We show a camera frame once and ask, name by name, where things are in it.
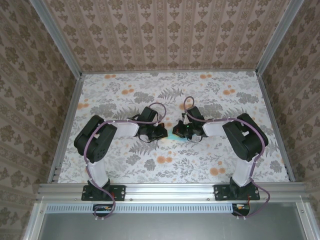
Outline grey metal panel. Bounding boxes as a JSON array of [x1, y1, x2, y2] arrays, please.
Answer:
[[23, 201, 320, 240]]

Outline black connector box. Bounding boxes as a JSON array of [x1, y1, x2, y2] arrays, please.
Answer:
[[92, 204, 116, 218], [231, 203, 251, 217]]

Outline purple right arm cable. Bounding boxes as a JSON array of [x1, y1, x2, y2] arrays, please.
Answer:
[[183, 96, 272, 221]]

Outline floral patterned table cover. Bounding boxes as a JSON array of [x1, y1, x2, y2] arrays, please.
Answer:
[[57, 72, 291, 185]]

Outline thin aluminium table rail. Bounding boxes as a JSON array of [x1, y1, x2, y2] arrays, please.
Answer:
[[81, 69, 258, 75]]

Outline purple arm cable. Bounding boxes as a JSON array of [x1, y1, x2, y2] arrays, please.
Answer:
[[83, 101, 168, 222], [183, 96, 272, 221]]

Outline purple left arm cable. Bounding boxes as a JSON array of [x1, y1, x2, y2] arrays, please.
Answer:
[[83, 101, 168, 222]]

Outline grey slotted cable duct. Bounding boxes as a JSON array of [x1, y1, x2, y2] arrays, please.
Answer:
[[46, 202, 236, 214]]

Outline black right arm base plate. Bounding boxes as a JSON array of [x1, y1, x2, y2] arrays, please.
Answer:
[[214, 184, 261, 202]]

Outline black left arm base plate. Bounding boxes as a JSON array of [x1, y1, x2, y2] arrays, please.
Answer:
[[81, 184, 126, 202]]

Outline aluminium frame post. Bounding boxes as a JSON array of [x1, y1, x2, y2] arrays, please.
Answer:
[[256, 0, 305, 76], [32, 0, 83, 78]]

